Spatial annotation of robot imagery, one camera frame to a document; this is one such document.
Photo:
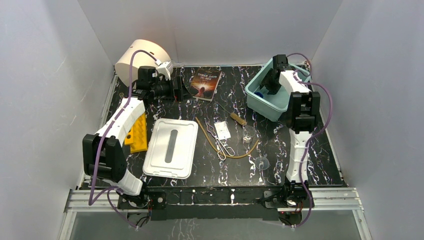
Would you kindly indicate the test tube with blue cap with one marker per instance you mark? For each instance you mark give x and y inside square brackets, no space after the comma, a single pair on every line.
[259,94]

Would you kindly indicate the white plastic bin lid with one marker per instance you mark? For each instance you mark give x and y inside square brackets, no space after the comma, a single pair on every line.
[171,149]

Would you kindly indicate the aluminium frame rail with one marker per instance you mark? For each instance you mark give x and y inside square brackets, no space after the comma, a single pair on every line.
[324,199]

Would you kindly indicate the white cylindrical container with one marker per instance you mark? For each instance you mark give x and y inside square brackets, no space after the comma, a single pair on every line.
[140,53]

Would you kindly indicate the test tube brush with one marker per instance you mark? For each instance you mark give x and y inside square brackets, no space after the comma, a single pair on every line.
[234,116]

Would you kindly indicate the small white plastic bag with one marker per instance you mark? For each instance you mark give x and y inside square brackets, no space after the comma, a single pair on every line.
[222,130]

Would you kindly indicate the yellow test tube rack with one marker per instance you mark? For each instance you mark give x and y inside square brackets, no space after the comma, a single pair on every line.
[136,138]

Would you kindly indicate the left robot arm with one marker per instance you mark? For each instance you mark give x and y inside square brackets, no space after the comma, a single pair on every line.
[103,155]

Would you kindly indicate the Three Days To See book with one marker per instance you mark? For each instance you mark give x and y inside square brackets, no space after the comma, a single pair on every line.
[204,83]

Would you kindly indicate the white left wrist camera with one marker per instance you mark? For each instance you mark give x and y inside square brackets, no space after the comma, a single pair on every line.
[165,69]

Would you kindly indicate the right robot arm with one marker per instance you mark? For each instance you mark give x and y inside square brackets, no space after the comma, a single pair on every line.
[300,129]

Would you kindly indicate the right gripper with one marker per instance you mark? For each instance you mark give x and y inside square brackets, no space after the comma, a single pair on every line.
[273,90]

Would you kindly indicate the tan rubber tube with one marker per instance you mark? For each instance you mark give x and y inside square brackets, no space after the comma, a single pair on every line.
[213,145]

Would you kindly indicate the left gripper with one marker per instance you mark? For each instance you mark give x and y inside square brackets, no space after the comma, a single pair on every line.
[177,89]

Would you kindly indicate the teal plastic bin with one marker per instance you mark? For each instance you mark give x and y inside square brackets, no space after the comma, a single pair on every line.
[265,96]

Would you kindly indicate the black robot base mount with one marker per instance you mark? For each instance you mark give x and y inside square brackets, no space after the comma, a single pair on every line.
[294,193]

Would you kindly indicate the metal crucible tongs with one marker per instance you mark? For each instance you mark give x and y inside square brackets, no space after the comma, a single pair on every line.
[222,150]

